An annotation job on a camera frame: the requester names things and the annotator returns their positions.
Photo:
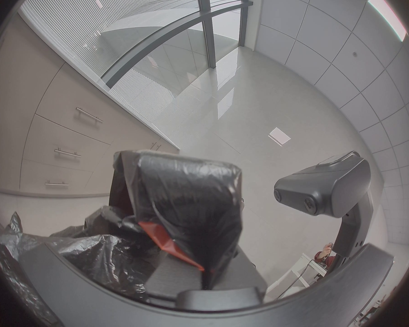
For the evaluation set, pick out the beige cabinet with drawers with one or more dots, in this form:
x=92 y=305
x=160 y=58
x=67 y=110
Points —
x=71 y=131

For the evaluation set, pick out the person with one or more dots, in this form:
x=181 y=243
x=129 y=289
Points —
x=327 y=259

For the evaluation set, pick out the window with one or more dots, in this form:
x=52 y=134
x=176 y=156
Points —
x=122 y=29

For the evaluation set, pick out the dark grey white-framed chair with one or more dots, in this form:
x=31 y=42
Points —
x=231 y=274

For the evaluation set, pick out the black plastic bag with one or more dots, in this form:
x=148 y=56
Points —
x=191 y=199

